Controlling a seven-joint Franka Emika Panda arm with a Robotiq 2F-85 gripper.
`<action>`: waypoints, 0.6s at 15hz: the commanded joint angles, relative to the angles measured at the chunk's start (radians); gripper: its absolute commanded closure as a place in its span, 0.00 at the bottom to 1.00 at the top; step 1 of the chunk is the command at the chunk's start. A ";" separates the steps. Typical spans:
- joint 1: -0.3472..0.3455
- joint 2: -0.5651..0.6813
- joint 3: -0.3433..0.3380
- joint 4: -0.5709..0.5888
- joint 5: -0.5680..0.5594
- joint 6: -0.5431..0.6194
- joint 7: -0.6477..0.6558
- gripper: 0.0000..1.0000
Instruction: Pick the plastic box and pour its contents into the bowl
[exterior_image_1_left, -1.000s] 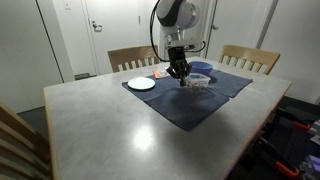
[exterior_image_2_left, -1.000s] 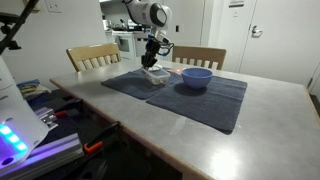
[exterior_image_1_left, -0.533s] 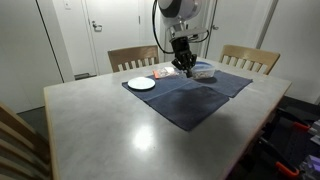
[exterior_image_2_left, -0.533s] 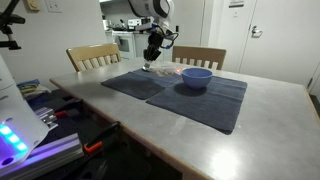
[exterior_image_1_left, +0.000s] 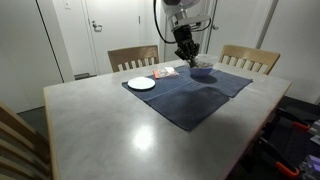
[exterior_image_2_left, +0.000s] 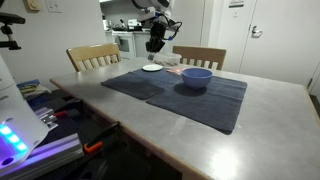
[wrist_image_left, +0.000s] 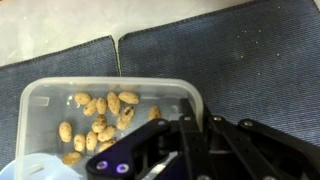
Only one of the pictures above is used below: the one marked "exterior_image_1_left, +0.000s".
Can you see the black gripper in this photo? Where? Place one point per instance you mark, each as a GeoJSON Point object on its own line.
{"type": "Point", "coordinates": [186, 41]}

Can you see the blue bowl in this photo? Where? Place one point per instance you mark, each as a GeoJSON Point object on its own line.
{"type": "Point", "coordinates": [200, 72]}

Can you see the white closet double door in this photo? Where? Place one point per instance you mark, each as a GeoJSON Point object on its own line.
{"type": "Point", "coordinates": [203, 40]}

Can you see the orange clear snack packet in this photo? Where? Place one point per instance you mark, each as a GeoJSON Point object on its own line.
{"type": "Point", "coordinates": [165, 72]}

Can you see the silver door knob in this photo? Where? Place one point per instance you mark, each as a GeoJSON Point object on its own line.
{"type": "Point", "coordinates": [215, 27]}

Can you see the dark blue cloth mat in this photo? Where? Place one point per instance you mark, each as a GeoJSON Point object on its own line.
{"type": "Point", "coordinates": [186, 113]}
{"type": "Point", "coordinates": [230, 83]}

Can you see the white plate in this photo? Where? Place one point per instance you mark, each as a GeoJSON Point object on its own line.
{"type": "Point", "coordinates": [141, 83]}

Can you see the brown wooden chair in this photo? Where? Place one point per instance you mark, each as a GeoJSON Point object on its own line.
{"type": "Point", "coordinates": [133, 53]}

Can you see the light wooden chair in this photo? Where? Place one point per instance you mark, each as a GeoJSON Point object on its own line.
{"type": "Point", "coordinates": [250, 53]}

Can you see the white door with lever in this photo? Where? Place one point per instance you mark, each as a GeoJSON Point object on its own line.
{"type": "Point", "coordinates": [116, 33]}

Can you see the dark doorstep strip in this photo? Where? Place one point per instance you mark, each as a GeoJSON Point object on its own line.
{"type": "Point", "coordinates": [85, 76]}

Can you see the wooden slat-back chair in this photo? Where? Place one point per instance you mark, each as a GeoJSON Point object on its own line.
{"type": "Point", "coordinates": [13, 133]}

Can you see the white wall switch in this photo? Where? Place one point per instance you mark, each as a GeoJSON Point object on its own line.
{"type": "Point", "coordinates": [67, 4]}

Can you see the silver metal bracket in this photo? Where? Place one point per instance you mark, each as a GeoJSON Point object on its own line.
{"type": "Point", "coordinates": [316, 130]}

